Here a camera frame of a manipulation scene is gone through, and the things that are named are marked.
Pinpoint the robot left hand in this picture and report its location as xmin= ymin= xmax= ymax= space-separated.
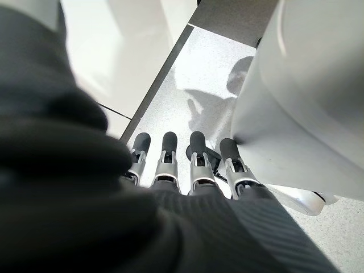
xmin=0 ymin=6 xmax=340 ymax=273

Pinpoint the black robot left foot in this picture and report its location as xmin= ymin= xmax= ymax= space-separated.
xmin=185 ymin=144 xmax=229 ymax=180

